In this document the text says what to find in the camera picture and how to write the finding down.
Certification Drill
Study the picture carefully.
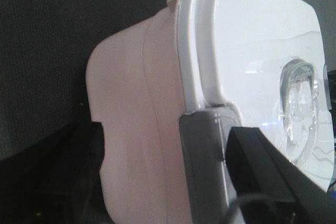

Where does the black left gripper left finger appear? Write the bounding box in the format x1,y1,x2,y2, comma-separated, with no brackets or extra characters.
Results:
1,122,104,223

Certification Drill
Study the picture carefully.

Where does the white lidded plastic bin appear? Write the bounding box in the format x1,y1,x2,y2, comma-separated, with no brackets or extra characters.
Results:
86,0,334,223

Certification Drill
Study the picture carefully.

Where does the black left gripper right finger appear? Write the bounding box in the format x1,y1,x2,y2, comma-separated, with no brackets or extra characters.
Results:
225,127,335,223

